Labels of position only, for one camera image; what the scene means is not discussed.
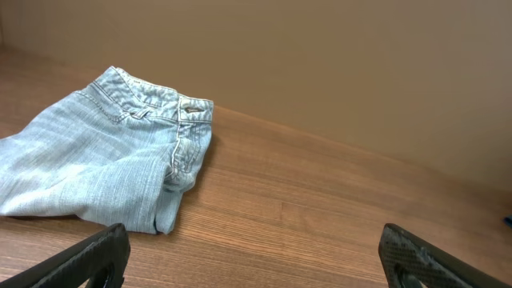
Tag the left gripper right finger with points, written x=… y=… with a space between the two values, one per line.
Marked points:
x=410 y=262

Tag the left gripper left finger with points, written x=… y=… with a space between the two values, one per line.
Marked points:
x=98 y=261

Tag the blue polo shirt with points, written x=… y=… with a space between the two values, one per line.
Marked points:
x=508 y=221

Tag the folded light blue jeans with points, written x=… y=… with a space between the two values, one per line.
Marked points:
x=121 y=150

